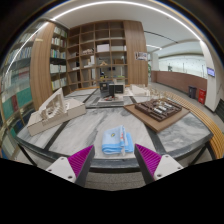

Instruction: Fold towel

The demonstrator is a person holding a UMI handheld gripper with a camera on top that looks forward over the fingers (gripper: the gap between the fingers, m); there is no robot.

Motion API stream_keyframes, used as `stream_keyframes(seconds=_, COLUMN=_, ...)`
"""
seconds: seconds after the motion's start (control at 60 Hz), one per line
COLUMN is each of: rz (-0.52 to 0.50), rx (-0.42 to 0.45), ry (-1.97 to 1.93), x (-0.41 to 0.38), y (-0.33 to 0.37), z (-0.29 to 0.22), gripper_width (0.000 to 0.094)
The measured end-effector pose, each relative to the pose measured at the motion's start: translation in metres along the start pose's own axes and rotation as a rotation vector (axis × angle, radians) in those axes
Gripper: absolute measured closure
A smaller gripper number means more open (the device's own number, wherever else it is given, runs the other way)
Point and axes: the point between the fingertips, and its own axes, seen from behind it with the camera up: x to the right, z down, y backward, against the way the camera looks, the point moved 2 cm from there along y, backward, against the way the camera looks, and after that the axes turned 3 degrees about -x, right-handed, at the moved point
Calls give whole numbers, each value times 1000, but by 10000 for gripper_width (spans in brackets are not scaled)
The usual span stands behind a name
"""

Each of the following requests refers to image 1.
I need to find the red bin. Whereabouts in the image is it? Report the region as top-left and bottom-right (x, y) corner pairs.
(197, 87), (207, 105)

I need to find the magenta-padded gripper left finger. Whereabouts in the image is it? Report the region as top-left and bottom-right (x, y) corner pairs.
(45, 144), (96, 188)

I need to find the brown architectural model on board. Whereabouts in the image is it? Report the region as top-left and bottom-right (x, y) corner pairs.
(122, 97), (191, 134)

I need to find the curved bookshelf with books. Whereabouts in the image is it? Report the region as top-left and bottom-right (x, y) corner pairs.
(0, 29), (35, 158)

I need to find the wooden shelf unit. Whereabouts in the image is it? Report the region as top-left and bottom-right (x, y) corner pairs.
(49, 20), (130, 96)

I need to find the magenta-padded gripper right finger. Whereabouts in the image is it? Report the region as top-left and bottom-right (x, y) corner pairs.
(133, 143), (185, 185)

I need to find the wall screen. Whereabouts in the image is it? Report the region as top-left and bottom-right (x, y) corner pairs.
(206, 66), (216, 79)

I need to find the black box model on base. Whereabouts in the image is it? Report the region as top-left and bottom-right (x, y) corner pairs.
(96, 79), (126, 108)

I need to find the light blue cartoon-print towel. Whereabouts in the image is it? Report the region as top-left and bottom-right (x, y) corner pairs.
(100, 124), (135, 156)

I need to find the small pale architectural model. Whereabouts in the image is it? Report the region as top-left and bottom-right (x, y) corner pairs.
(127, 83), (153, 98)

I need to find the white architectural building model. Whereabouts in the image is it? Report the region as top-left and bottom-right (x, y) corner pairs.
(26, 87), (87, 137)

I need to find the dark bin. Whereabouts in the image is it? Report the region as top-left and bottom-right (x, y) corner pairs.
(187, 85), (198, 100)

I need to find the wall poster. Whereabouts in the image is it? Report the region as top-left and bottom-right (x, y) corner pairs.
(134, 51), (149, 62)

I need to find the curved wooden slat bench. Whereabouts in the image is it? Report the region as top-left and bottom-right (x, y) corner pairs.
(162, 89), (224, 160)

